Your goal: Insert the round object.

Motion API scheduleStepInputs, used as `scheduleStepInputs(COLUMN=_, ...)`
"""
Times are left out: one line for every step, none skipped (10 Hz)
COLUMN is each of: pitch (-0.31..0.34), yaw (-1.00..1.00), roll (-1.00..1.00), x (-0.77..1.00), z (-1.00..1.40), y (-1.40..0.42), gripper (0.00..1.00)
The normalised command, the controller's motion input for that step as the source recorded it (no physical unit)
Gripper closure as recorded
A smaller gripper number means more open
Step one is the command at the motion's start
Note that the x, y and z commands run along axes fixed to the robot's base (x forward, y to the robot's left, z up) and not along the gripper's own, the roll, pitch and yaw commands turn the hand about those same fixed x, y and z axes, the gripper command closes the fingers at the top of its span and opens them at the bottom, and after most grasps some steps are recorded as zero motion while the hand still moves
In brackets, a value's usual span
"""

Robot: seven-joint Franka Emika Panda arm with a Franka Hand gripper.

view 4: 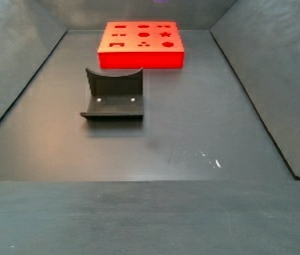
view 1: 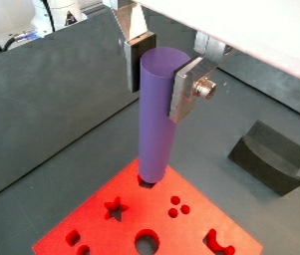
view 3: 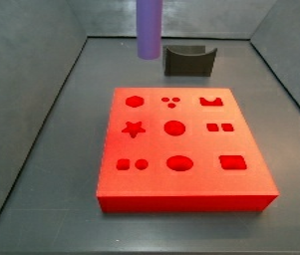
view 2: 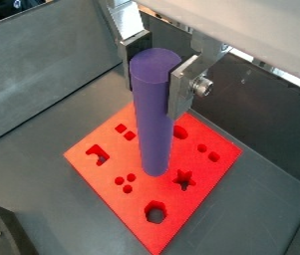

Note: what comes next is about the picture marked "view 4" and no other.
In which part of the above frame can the black curved holder bracket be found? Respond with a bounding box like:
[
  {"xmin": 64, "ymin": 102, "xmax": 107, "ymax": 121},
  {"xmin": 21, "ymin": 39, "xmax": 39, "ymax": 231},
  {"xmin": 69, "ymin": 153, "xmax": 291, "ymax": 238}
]
[{"xmin": 80, "ymin": 69, "xmax": 144, "ymax": 120}]

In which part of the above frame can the red shape sorter box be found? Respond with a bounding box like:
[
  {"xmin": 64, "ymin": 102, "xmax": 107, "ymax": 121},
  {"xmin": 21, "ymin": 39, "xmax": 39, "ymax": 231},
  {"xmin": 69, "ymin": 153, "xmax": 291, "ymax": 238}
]
[{"xmin": 98, "ymin": 21, "xmax": 184, "ymax": 69}]

